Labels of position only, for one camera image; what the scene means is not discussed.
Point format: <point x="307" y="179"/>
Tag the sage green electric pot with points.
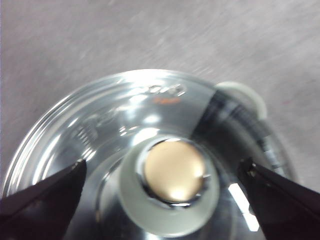
<point x="250" y="96"/>

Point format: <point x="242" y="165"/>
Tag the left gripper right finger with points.
<point x="287" y="212"/>

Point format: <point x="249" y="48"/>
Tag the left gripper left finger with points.
<point x="42" y="212"/>

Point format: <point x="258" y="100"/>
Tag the glass lid with green knob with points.
<point x="130" y="180"/>

